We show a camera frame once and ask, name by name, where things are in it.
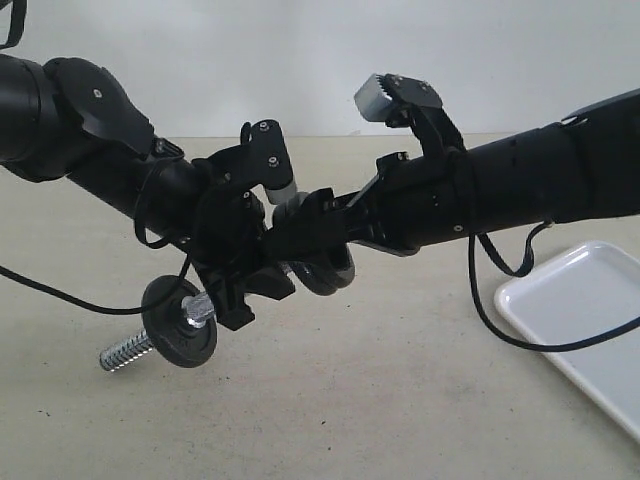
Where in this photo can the black weight plate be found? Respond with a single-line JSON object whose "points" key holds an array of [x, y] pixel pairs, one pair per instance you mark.
{"points": [[183, 327], [338, 272]]}

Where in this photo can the black weight plate far end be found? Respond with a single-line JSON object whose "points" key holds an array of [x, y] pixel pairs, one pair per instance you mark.
{"points": [[311, 276]]}

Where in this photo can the chrome threaded dumbbell bar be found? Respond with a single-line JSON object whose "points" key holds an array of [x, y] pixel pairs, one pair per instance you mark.
{"points": [[127, 351]]}

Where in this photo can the white rectangular tray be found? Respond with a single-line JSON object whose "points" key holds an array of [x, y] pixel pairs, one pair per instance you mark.
{"points": [[587, 290]]}

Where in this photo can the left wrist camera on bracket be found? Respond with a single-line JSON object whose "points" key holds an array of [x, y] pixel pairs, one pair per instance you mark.
{"points": [[260, 159]]}

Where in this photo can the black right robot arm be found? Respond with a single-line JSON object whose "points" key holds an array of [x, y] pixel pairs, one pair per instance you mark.
{"points": [[583, 167]]}

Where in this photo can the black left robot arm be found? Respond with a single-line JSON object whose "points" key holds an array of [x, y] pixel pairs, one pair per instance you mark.
{"points": [[70, 118]]}

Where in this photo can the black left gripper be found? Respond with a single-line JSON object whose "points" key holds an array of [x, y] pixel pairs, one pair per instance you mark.
{"points": [[228, 227]]}

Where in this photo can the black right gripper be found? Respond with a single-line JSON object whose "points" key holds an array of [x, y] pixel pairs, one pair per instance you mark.
{"points": [[405, 207]]}

